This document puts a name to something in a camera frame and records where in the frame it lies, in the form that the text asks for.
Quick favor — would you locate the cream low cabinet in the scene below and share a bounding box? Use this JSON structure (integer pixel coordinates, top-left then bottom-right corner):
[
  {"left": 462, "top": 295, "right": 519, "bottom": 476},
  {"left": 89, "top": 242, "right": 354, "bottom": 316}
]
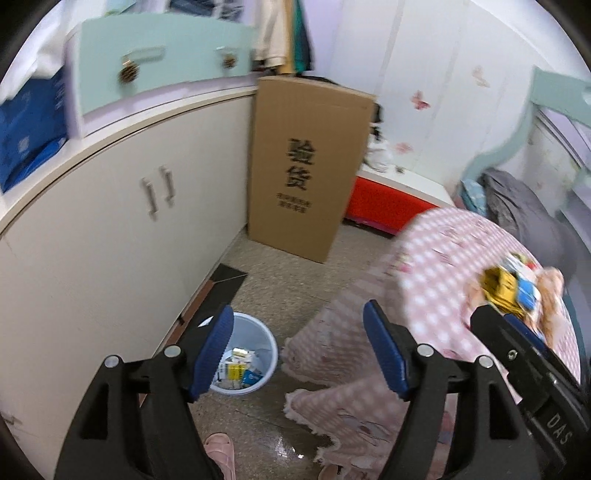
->
[{"left": 0, "top": 76, "right": 259, "bottom": 462}]

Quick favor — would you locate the pink slipper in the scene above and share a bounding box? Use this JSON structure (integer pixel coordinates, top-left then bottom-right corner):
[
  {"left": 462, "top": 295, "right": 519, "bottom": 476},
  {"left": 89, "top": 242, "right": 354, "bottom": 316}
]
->
[{"left": 203, "top": 433, "right": 236, "bottom": 480}]

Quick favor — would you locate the light blue plastic bin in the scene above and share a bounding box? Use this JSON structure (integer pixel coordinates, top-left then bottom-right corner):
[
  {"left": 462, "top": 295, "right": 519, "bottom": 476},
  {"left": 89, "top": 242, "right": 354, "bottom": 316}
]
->
[{"left": 198, "top": 312, "right": 279, "bottom": 395}]

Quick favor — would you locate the metal cabinet handle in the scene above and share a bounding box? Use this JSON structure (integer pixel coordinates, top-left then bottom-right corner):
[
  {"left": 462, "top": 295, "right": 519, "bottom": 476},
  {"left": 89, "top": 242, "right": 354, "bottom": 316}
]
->
[
  {"left": 159, "top": 166, "right": 175, "bottom": 206},
  {"left": 141, "top": 178, "right": 158, "bottom": 220}
]

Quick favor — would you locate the green hanging jacket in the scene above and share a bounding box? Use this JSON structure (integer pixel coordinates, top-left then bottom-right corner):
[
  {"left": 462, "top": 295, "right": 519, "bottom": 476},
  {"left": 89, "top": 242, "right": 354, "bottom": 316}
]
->
[{"left": 293, "top": 0, "right": 315, "bottom": 73}]

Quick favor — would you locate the mint green drawer unit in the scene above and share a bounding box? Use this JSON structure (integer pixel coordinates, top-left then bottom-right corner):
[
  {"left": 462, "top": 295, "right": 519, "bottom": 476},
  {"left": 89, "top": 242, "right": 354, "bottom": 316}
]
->
[{"left": 65, "top": 11, "right": 259, "bottom": 139}]

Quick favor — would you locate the white paper bag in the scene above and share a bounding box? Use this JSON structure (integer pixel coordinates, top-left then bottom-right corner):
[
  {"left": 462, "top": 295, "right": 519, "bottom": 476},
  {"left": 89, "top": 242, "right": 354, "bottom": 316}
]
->
[{"left": 0, "top": 18, "right": 65, "bottom": 104}]

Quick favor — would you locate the yellow wrapper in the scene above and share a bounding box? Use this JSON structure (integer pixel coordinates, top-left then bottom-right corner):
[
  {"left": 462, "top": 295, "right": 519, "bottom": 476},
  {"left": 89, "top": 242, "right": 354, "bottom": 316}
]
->
[{"left": 482, "top": 265, "right": 522, "bottom": 315}]

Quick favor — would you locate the tall cardboard box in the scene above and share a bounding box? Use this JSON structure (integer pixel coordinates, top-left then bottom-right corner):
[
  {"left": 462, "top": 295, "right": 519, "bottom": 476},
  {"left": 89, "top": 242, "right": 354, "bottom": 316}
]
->
[{"left": 248, "top": 75, "right": 377, "bottom": 264}]

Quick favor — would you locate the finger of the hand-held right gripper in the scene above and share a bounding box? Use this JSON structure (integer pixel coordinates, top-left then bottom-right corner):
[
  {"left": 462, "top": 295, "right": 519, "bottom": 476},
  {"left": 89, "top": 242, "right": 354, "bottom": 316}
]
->
[
  {"left": 503, "top": 314, "right": 570, "bottom": 371},
  {"left": 470, "top": 305, "right": 523, "bottom": 366}
]

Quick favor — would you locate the red storage bench white top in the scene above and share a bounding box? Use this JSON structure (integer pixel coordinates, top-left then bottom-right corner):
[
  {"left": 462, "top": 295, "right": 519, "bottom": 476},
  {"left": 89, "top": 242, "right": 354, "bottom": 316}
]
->
[{"left": 344, "top": 166, "right": 455, "bottom": 238}]

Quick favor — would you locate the mint green bunk bed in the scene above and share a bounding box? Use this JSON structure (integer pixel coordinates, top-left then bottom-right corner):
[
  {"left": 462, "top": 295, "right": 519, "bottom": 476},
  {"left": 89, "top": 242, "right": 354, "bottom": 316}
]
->
[{"left": 455, "top": 65, "right": 591, "bottom": 278}]

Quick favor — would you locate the blue shopping bag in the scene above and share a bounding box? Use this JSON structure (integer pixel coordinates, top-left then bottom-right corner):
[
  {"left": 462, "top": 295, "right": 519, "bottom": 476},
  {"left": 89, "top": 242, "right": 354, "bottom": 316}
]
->
[{"left": 0, "top": 65, "right": 70, "bottom": 195}]

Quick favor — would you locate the blue patterned bed sheet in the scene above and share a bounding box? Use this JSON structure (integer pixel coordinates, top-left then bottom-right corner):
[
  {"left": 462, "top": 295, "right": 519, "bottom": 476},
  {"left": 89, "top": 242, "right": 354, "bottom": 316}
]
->
[{"left": 462, "top": 179, "right": 485, "bottom": 215}]

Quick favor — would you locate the round table pink checked cloth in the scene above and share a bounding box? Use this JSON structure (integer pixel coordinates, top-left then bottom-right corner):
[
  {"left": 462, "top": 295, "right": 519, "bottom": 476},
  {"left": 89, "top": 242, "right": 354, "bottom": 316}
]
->
[{"left": 281, "top": 208, "right": 583, "bottom": 467}]

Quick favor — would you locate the white plastic bag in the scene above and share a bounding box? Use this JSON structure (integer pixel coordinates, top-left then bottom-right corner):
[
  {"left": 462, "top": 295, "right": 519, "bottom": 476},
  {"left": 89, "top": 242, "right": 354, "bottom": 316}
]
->
[{"left": 365, "top": 138, "right": 393, "bottom": 171}]

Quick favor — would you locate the cream hanging jacket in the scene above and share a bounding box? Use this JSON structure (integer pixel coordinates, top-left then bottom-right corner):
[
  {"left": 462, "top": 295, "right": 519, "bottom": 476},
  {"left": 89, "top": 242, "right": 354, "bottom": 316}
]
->
[{"left": 256, "top": 0, "right": 296, "bottom": 70}]

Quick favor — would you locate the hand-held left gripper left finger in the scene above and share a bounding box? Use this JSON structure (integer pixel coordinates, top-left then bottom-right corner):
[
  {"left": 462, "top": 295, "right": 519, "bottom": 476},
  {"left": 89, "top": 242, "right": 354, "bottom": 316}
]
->
[{"left": 54, "top": 305, "right": 235, "bottom": 480}]

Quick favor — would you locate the white wardrobe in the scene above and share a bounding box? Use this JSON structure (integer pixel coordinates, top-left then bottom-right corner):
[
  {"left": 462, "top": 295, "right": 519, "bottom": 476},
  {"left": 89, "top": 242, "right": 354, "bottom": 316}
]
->
[{"left": 314, "top": 0, "right": 536, "bottom": 204}]

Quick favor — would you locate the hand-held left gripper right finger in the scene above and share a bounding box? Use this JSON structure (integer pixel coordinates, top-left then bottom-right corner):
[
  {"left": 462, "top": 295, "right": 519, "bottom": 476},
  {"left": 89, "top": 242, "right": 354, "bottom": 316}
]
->
[{"left": 362, "top": 300, "right": 541, "bottom": 480}]

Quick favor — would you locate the grey duvet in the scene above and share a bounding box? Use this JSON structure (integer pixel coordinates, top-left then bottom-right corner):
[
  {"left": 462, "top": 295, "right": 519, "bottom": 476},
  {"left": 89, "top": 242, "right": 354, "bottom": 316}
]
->
[{"left": 480, "top": 167, "right": 583, "bottom": 278}]

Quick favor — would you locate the white blue card packet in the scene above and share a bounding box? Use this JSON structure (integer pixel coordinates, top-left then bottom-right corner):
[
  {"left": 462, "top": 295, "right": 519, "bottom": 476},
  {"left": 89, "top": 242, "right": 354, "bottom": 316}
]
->
[{"left": 517, "top": 277, "right": 542, "bottom": 311}]

